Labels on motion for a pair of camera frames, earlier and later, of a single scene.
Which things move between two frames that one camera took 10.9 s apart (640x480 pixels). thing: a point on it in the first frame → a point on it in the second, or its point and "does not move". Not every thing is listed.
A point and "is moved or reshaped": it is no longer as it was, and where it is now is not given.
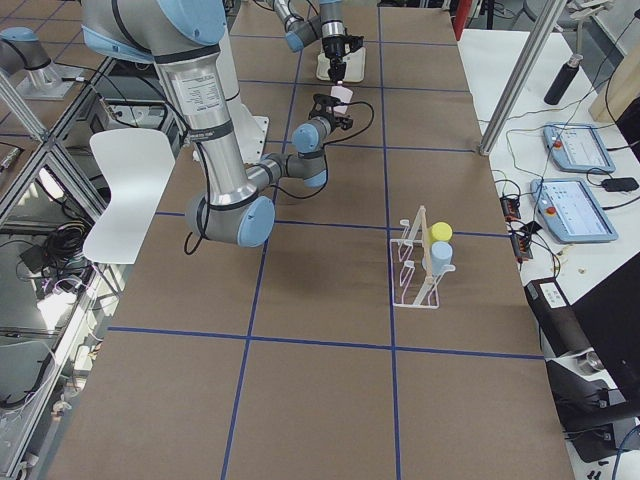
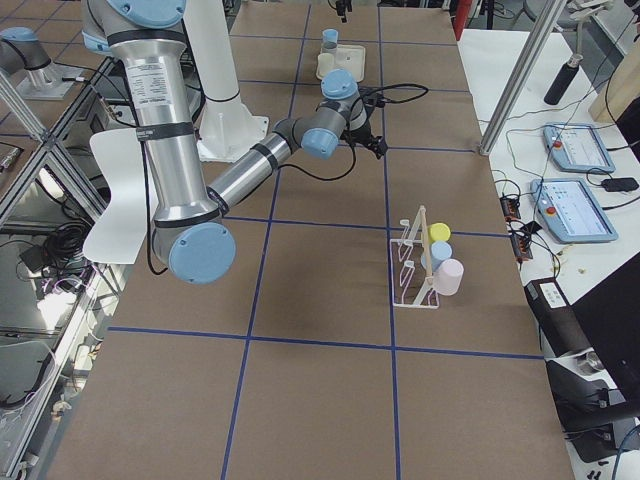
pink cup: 344,94 is moved or reshaped
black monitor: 609,314 does not move
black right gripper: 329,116 → 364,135
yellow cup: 441,231 does not move
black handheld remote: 622,184 does not move
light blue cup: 441,255 does not move
